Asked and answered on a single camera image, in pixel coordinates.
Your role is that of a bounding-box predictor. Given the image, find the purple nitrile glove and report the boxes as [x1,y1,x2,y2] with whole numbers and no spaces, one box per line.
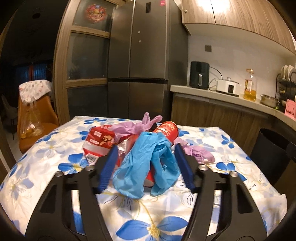
[174,137,215,164]
[108,112,163,142]

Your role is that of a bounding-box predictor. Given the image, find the red foil wrapper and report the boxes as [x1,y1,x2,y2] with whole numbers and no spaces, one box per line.
[116,135,139,167]

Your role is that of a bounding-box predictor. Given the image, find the red snack package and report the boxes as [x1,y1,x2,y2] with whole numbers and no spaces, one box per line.
[82,125,115,165]

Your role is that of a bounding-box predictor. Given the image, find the red paper cup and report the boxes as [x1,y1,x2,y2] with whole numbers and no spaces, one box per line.
[144,167,155,187]
[152,121,179,145]

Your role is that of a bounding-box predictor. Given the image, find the black trash bin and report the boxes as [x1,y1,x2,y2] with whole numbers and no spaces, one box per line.
[250,128,295,185]

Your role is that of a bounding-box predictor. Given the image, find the blue floral tablecloth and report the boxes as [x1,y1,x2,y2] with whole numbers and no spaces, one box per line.
[0,115,288,241]

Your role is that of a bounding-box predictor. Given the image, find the wooden lower cabinets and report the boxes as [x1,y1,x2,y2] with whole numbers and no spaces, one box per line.
[171,93,295,154]

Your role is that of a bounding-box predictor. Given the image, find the wooden cabinets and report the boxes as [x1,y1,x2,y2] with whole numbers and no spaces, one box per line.
[181,1,295,57]
[171,93,295,154]

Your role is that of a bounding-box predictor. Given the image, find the orange chair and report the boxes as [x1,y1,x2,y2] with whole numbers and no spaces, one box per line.
[17,94,59,153]

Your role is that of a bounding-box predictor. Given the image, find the clear plastic bag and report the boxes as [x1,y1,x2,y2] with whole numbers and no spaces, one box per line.
[20,97,44,139]

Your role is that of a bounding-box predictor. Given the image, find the white slow cooker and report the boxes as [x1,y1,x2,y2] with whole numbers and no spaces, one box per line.
[216,77,240,97]

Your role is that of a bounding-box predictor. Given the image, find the cooking oil bottle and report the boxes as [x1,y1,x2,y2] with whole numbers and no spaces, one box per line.
[243,69,257,101]

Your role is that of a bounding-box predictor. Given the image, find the steel bowl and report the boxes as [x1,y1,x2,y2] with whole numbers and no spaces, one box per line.
[260,94,279,108]

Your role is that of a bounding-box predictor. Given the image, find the dotted white cloth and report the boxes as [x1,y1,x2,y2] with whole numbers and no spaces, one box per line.
[18,79,52,103]

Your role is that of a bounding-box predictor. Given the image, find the pink utensil holder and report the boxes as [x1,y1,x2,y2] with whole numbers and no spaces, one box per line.
[285,99,296,121]

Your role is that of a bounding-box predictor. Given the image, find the black dish rack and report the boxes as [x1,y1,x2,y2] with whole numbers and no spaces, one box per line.
[276,65,295,112]

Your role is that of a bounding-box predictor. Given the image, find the dark steel refrigerator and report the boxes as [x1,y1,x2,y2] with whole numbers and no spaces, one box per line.
[107,1,188,121]

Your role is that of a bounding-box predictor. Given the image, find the wooden glass door cabinet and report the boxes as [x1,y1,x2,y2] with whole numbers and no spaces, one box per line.
[53,0,122,124]

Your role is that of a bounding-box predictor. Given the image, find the red flower decoration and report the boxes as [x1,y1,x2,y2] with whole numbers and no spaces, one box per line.
[85,4,107,24]

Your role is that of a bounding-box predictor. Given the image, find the wooden upper cabinets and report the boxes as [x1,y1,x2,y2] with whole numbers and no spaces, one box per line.
[181,1,295,57]

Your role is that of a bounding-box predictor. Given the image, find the wall socket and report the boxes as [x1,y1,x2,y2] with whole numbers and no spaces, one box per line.
[205,45,212,52]

